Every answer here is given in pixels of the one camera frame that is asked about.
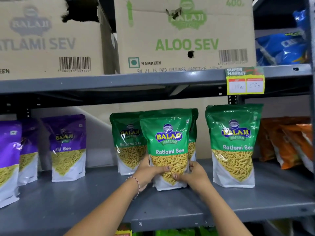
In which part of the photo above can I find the yellow shelf price tag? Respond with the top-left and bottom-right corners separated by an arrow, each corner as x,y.
225,66 -> 265,95

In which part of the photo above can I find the person's left hand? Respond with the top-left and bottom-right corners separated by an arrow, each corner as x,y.
132,154 -> 172,194

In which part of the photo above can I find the bright green packet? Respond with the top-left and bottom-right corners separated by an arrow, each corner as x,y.
197,226 -> 219,236

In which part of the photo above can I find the red and yellow packet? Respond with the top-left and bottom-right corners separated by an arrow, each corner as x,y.
115,223 -> 133,236

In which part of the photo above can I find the cardboard box with grey print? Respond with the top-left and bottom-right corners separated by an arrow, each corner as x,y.
0,0 -> 118,81

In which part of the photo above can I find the orange snack packet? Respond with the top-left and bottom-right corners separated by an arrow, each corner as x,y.
258,117 -> 311,162
269,124 -> 307,170
283,123 -> 314,173

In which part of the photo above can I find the person's left forearm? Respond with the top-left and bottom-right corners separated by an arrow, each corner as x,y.
64,179 -> 140,236

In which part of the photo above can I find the person's right forearm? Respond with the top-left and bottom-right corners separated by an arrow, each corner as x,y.
196,188 -> 254,236

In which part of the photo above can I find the purple snack packet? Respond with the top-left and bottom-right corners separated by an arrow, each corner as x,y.
0,120 -> 23,209
18,119 -> 40,186
40,114 -> 87,183

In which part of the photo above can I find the grey metal rack upright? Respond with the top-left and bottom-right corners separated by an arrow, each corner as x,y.
303,0 -> 315,167

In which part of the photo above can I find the grey metal shelf board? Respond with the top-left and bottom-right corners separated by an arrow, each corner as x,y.
0,63 -> 313,96
0,158 -> 315,236

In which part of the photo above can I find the person's right hand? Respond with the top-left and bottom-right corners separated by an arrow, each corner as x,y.
171,160 -> 210,195

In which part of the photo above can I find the blue snack packet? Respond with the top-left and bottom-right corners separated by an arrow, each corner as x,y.
292,10 -> 307,35
255,32 -> 308,66

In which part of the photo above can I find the cardboard box with green print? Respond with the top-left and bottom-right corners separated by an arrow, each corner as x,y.
113,0 -> 257,74

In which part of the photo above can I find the green snack packet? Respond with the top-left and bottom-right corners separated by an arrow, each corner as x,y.
109,111 -> 148,176
205,103 -> 264,188
188,108 -> 199,162
139,108 -> 193,192

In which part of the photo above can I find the beaded wrist bracelet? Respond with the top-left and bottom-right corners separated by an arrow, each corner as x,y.
126,176 -> 141,201

